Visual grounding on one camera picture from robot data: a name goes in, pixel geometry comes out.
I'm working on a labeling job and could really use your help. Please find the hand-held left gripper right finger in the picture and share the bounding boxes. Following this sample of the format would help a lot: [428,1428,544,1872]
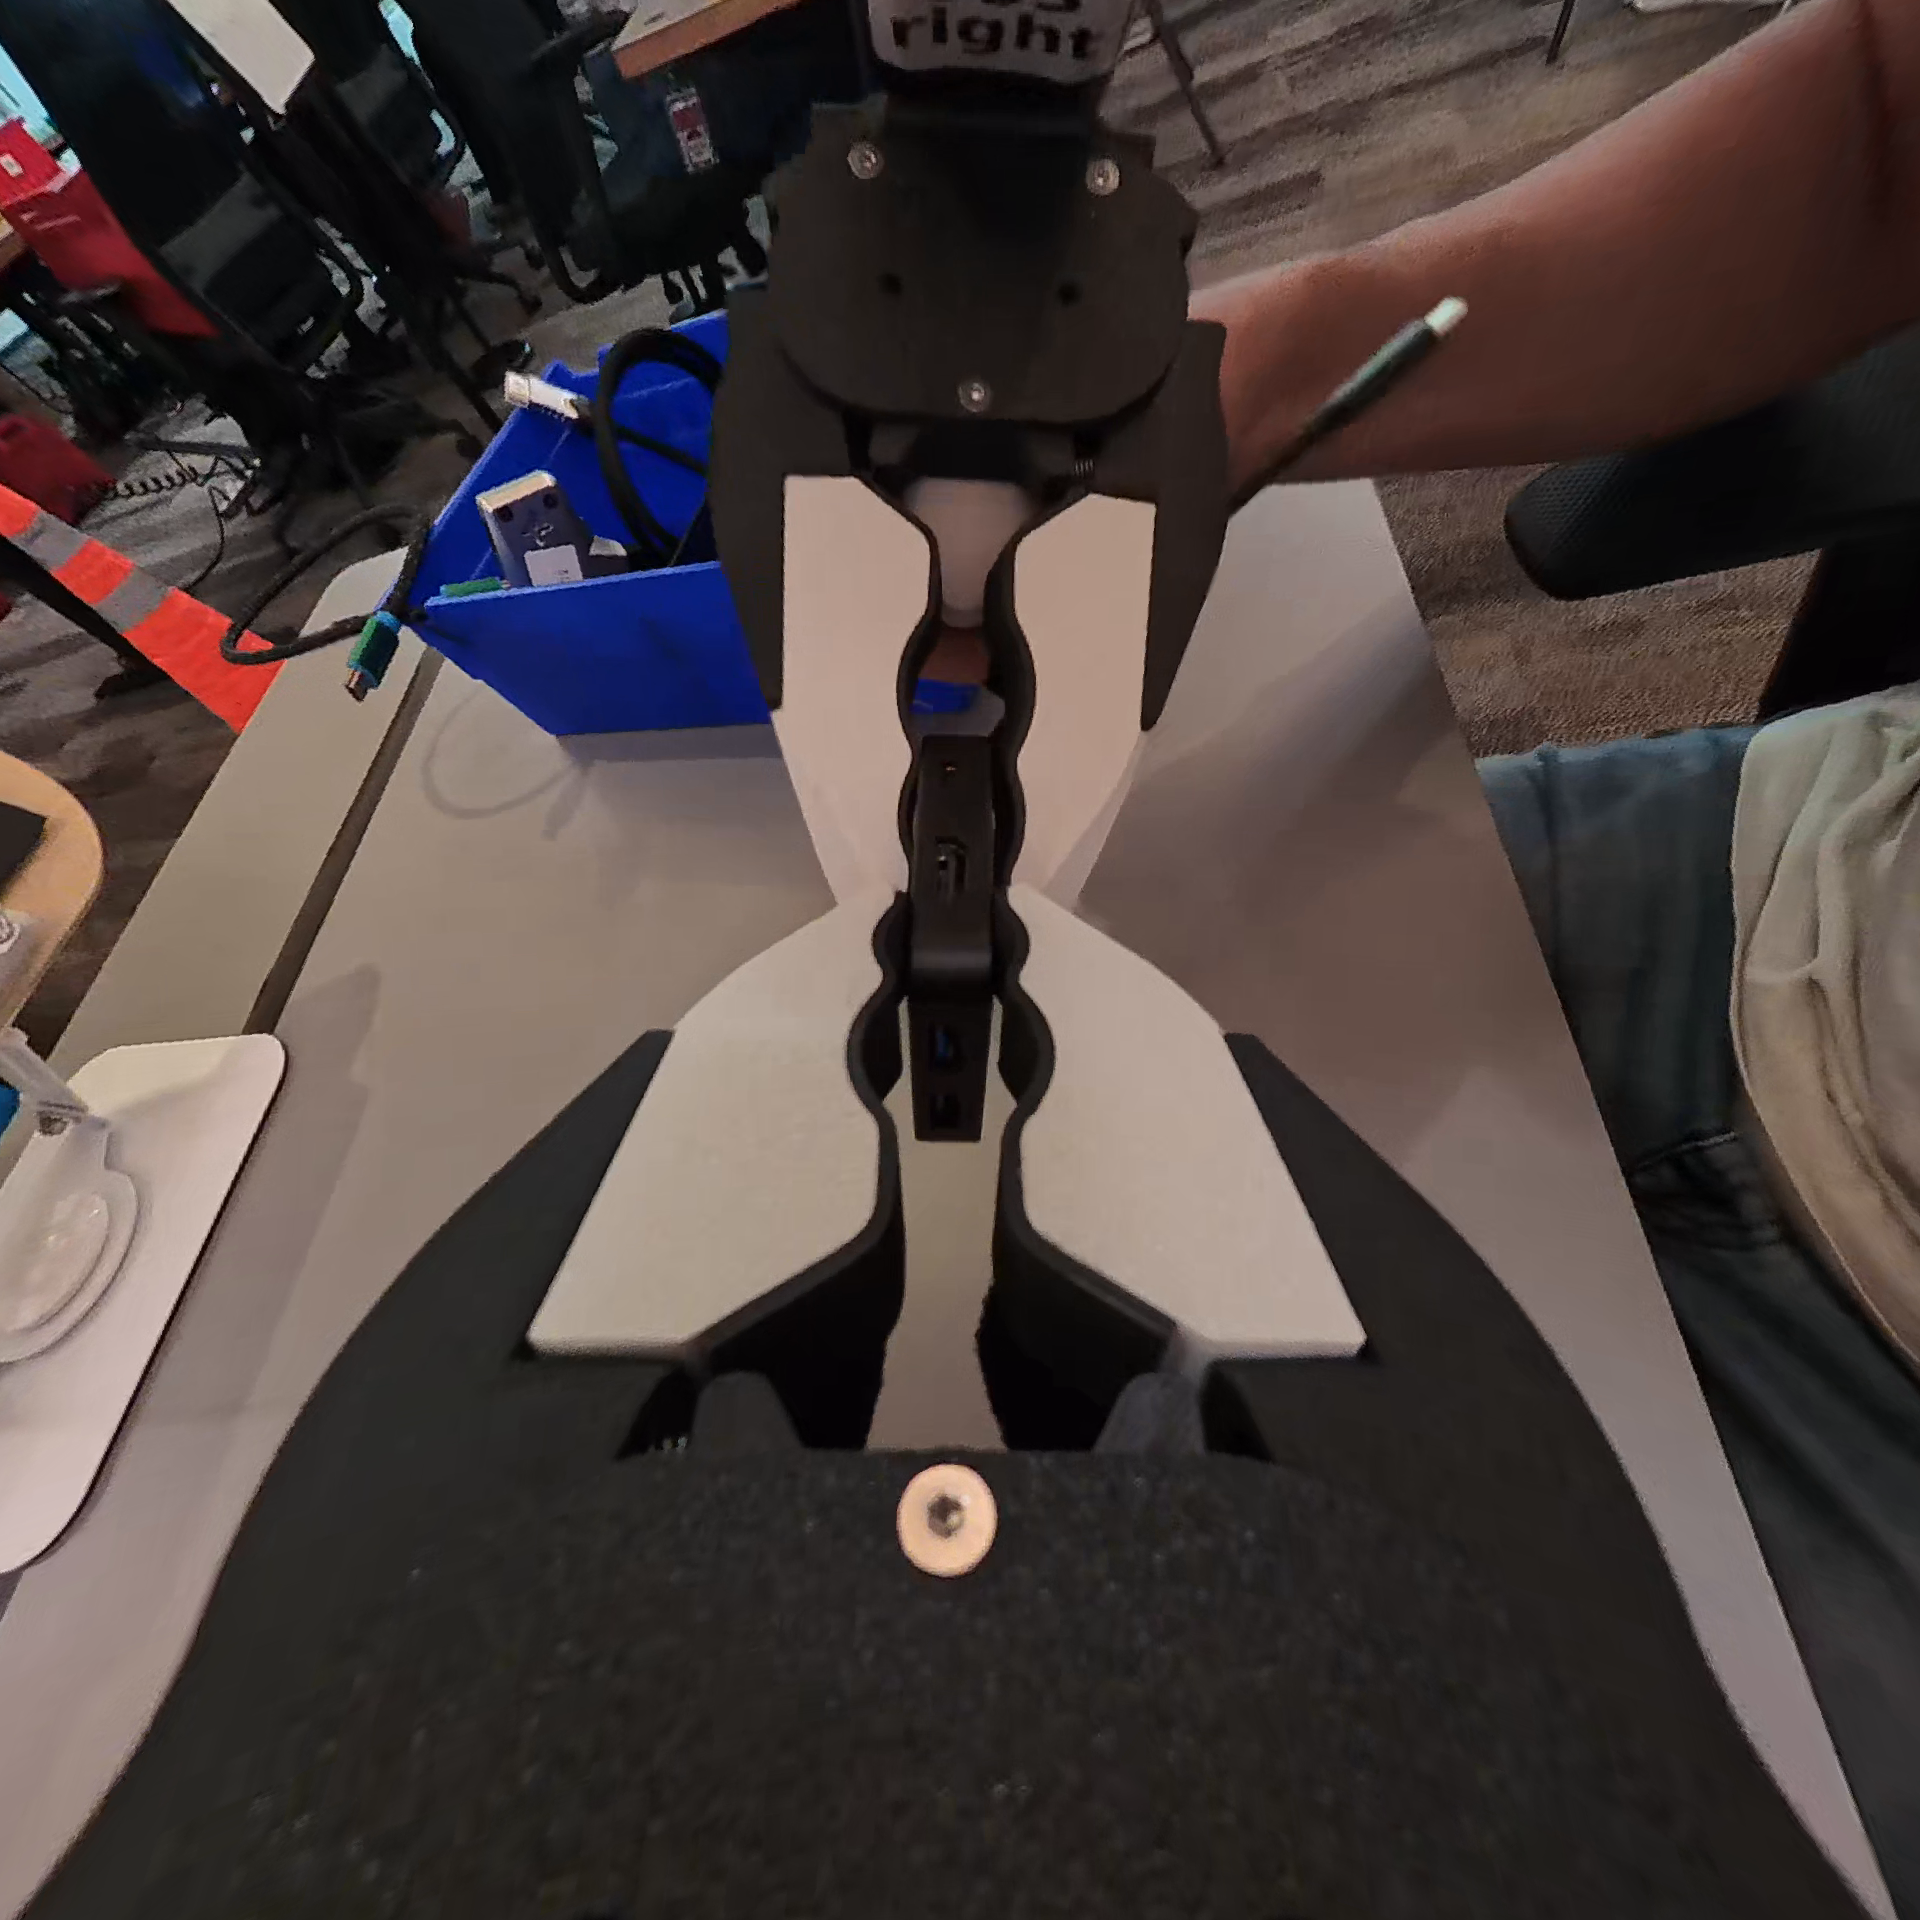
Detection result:
[986,882,1371,1364]

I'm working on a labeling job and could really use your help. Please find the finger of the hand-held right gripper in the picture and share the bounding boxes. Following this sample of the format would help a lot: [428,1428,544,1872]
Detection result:
[983,483,1168,907]
[780,473,959,912]

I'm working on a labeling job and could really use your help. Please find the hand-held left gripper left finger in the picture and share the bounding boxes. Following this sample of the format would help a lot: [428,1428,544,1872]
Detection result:
[525,893,913,1364]

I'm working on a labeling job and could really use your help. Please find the blue plastic bin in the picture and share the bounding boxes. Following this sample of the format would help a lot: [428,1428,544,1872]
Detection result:
[408,306,993,739]

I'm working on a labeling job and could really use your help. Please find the black braided cable green plugs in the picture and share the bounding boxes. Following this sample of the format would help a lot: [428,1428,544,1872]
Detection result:
[223,506,505,705]

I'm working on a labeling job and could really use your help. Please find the person's right forearm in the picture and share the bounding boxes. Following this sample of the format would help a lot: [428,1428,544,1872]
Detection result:
[1184,0,1920,483]

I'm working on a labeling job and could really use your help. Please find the black office chair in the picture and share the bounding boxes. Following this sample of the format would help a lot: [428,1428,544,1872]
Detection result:
[404,0,753,303]

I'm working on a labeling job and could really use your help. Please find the person's denim legs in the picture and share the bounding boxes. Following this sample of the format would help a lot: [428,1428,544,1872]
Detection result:
[1477,726,1920,1920]

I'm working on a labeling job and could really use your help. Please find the black chair armrest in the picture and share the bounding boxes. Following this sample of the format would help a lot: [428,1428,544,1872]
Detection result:
[1505,323,1920,722]

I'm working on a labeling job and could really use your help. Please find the orange grey striped barrier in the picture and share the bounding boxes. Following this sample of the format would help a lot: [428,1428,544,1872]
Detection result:
[0,481,289,739]

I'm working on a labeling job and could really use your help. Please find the red bag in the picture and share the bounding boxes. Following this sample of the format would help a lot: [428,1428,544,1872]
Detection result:
[0,412,121,524]

